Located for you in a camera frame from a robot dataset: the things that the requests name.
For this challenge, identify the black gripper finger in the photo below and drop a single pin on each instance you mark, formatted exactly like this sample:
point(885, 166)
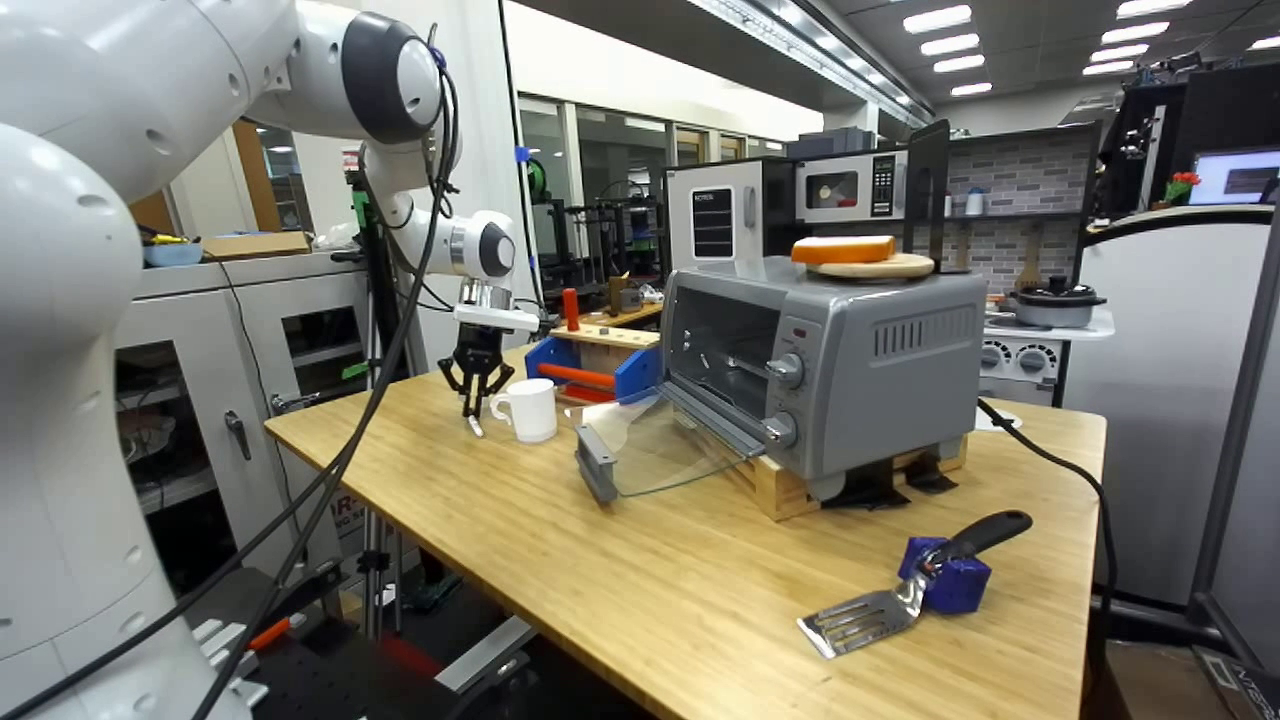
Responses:
point(456, 376)
point(497, 376)

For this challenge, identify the toy stove with knobs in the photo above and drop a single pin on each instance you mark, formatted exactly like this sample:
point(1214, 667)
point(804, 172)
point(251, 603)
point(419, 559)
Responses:
point(1033, 361)

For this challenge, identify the wooden peg rack blue ends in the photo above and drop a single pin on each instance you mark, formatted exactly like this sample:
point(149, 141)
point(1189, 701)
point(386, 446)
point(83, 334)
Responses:
point(603, 354)

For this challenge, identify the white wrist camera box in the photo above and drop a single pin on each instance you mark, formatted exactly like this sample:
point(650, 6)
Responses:
point(497, 316)

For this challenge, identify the grey storage cabinet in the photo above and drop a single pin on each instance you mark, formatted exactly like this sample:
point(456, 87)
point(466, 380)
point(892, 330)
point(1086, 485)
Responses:
point(226, 385)

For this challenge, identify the orange rod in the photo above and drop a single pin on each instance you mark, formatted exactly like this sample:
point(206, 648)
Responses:
point(583, 376)

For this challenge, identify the black oven support brackets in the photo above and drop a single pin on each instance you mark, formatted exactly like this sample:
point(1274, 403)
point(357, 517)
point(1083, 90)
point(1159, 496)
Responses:
point(867, 485)

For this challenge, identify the grey toy pot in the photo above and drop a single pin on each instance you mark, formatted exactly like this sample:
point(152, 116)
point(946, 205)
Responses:
point(1058, 304)

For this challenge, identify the white marker with black cap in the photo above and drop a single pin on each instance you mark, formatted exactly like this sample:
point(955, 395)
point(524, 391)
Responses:
point(475, 427)

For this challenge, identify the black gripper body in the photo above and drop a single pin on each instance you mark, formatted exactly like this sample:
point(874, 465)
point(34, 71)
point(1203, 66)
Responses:
point(482, 348)

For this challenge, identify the blue spatula holder block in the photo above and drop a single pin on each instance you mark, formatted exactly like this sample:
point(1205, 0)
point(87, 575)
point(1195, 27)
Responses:
point(949, 583)

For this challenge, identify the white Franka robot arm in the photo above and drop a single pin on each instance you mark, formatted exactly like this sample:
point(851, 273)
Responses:
point(83, 403)

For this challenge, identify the grey toaster oven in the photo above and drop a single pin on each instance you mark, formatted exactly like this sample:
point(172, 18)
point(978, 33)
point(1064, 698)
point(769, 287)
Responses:
point(867, 372)

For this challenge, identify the upright red-orange peg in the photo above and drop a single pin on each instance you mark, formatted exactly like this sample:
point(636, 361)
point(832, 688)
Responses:
point(570, 309)

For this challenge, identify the white partition panel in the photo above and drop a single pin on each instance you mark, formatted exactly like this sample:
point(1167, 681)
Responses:
point(1163, 403)

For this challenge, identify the toy microwave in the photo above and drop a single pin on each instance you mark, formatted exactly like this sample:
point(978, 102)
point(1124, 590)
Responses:
point(851, 185)

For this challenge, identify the computer monitor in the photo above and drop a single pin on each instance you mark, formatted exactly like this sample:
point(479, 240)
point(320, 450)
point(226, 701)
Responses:
point(1233, 179)

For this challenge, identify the orange toy bread slice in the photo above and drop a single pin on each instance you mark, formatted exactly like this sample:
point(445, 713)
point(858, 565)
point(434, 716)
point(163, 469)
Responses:
point(843, 250)

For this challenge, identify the white toy kitchen cabinet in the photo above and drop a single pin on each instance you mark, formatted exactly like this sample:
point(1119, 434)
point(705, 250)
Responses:
point(715, 217)

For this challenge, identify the black upright panel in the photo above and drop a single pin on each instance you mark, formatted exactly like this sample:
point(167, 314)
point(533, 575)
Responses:
point(931, 193)

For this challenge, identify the white plastic mug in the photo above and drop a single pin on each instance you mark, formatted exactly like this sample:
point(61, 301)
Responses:
point(529, 409)

